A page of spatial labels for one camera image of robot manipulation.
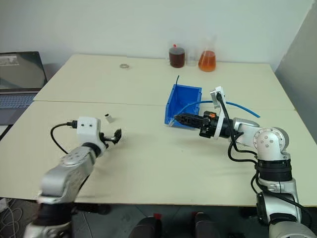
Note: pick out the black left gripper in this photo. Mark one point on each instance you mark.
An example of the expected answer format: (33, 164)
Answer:
(104, 141)

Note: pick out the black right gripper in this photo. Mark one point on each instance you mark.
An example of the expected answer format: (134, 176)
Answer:
(209, 126)

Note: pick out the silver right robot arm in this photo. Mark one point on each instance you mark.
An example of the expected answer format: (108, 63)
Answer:
(270, 143)

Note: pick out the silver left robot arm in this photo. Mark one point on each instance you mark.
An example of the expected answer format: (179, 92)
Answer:
(64, 173)

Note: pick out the small white coupler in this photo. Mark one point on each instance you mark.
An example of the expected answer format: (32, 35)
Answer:
(109, 118)

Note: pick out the blue plastic bin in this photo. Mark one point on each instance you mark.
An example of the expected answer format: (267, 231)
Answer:
(185, 99)

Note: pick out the flask of orange liquid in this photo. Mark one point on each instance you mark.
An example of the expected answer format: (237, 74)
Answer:
(207, 62)

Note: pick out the clear empty glass beaker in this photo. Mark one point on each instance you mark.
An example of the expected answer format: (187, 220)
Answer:
(192, 58)

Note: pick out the jar of dark brown liquid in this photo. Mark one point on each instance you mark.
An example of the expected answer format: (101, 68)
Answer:
(177, 57)

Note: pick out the dark rounded shape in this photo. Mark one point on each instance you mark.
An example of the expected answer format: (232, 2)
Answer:
(146, 228)

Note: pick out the grey open laptop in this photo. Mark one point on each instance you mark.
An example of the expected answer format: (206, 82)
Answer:
(19, 72)

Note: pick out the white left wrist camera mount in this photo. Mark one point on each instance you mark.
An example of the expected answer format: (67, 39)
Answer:
(86, 126)

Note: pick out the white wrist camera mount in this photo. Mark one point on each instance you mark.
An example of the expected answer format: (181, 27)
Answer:
(86, 126)
(222, 90)

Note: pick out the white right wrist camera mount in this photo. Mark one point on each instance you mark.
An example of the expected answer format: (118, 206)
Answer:
(222, 90)

